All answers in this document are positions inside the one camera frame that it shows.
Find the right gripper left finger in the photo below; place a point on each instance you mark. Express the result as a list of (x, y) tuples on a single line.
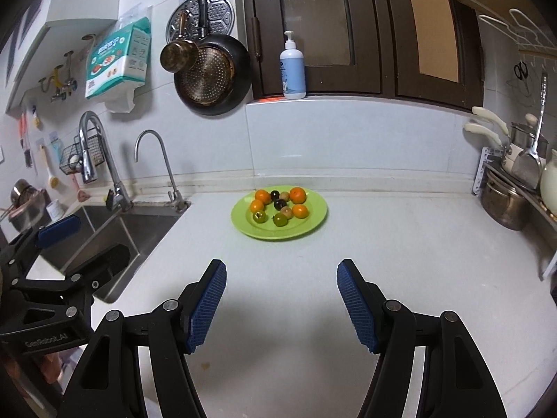
[(107, 381)]

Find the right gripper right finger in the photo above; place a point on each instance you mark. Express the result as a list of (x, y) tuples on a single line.
[(456, 380)]

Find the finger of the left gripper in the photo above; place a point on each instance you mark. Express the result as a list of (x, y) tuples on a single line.
[(57, 232), (97, 271)]

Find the green-yellow round fruit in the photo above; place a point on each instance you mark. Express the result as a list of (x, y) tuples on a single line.
[(287, 212)]

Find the person's left hand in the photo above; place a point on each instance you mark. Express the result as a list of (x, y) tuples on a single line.
[(50, 367)]

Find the white cup by sink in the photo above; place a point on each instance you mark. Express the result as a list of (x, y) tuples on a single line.
[(55, 210)]

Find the steel pot by sink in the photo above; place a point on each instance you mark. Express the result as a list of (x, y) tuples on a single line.
[(29, 205)]

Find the steel sink basin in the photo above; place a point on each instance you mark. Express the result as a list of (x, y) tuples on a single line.
[(141, 229)]

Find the green plate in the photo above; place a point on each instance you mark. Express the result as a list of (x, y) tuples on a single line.
[(241, 217)]

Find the teal paper towel pack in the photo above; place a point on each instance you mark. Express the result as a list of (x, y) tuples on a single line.
[(118, 66)]

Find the steel pot on rack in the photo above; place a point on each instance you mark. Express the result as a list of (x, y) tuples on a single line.
[(504, 204)]

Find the green fruit on plate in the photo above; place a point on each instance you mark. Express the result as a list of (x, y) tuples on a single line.
[(260, 217)]

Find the orange fruit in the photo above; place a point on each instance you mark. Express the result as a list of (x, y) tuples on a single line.
[(263, 196), (256, 206)]

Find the orange fruit front left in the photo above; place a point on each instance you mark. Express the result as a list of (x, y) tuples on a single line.
[(263, 196)]

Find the yellowish fruit on counter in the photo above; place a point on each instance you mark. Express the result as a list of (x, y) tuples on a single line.
[(280, 220)]

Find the dark plum right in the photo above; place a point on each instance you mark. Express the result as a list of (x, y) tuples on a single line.
[(279, 204)]

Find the white kettle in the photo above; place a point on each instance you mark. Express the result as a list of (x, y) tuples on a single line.
[(548, 184)]

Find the small brass saucepan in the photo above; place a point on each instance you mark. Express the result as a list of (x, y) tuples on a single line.
[(178, 55)]

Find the steel spatula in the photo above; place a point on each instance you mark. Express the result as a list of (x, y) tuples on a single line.
[(527, 168)]

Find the black frying pan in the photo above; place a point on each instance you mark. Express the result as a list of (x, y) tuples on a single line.
[(219, 79)]

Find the small orange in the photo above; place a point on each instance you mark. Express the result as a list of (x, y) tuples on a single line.
[(300, 211)]

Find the large orange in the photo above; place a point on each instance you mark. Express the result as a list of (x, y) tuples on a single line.
[(297, 195)]

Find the blue soap dispenser bottle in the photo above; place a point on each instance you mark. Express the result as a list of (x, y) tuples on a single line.
[(292, 69)]

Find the wire sink caddy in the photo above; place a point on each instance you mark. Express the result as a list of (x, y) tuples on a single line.
[(72, 157)]

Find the cream pan handle lower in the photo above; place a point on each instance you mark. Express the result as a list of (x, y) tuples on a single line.
[(482, 130)]

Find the cream pan handle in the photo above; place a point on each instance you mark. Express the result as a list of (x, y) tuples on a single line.
[(491, 116), (482, 130)]

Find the cream pan handle upper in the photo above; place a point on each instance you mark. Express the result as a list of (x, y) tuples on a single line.
[(491, 116)]

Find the black scissors on wall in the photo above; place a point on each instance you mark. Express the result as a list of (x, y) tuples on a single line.
[(521, 71)]

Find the dark wooden window frame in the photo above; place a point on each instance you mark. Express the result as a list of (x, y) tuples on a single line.
[(419, 50)]

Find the white wire rack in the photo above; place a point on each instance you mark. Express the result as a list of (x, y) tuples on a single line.
[(523, 31)]

